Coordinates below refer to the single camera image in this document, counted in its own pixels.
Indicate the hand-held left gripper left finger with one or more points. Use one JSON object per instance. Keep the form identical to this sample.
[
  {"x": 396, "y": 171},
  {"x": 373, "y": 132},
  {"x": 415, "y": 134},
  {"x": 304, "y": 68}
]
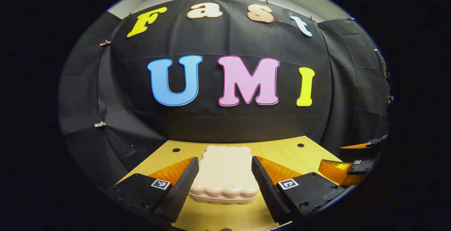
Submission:
[{"x": 183, "y": 187}]

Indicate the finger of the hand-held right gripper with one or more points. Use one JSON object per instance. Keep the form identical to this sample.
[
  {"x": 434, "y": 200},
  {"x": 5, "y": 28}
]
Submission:
[
  {"x": 338, "y": 171},
  {"x": 370, "y": 143}
]

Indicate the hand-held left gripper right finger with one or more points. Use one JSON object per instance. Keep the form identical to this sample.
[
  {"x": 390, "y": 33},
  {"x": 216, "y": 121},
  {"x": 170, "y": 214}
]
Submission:
[{"x": 264, "y": 187}]

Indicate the pale pink suitcase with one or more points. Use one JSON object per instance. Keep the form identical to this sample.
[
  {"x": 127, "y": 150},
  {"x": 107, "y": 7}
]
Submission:
[{"x": 225, "y": 174}]

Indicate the silver cloth clip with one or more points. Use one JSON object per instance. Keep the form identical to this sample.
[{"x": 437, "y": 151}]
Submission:
[{"x": 100, "y": 124}]

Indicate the black backdrop cloth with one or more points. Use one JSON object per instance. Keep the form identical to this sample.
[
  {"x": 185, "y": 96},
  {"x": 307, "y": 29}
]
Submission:
[{"x": 225, "y": 41}]

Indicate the copper cloth clip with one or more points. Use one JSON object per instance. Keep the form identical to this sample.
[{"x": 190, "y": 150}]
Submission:
[{"x": 105, "y": 43}]

